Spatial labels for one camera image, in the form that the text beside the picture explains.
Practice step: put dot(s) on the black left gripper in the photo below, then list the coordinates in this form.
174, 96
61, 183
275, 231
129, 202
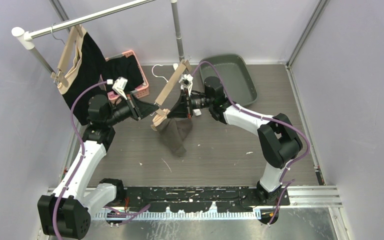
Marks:
141, 109

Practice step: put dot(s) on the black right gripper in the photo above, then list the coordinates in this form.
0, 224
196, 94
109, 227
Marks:
181, 110

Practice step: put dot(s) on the grey-brown underwear with beige waistband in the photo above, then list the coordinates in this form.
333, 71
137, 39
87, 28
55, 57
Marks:
172, 132

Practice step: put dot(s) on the beige clip hanger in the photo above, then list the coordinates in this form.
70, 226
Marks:
182, 66
70, 60

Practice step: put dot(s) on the black underwear with beige waistband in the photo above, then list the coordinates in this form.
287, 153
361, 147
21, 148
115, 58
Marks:
88, 65

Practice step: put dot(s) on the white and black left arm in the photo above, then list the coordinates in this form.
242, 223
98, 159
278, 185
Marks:
68, 210

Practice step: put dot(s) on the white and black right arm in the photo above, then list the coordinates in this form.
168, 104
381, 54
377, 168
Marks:
279, 142

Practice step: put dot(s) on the pink perforated plastic basket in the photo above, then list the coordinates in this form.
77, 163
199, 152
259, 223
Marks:
143, 90

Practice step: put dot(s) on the black clothes in basket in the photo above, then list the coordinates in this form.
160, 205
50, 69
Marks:
126, 67

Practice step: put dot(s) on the white and metal clothes rack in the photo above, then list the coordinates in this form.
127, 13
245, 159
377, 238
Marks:
26, 37

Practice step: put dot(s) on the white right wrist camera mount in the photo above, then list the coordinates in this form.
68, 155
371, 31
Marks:
187, 82

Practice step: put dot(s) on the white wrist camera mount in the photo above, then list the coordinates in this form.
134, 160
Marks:
118, 88
187, 82

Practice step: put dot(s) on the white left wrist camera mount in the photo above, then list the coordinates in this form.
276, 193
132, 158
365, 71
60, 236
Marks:
118, 88

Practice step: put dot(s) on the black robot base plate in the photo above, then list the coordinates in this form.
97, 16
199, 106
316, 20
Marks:
194, 199

